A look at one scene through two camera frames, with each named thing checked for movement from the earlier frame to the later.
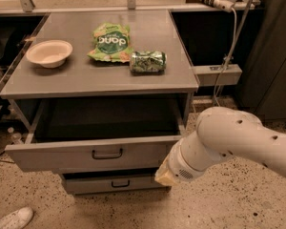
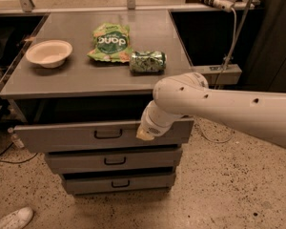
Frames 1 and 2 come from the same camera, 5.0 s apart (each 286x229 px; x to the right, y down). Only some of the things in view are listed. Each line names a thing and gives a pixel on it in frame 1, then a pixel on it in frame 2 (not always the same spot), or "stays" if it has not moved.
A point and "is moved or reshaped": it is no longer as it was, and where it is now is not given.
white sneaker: (16, 219) stays
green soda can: (148, 62) stays
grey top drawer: (69, 135) is moved or reshaped
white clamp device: (223, 2) stays
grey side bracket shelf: (209, 74) stays
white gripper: (180, 168) → (151, 127)
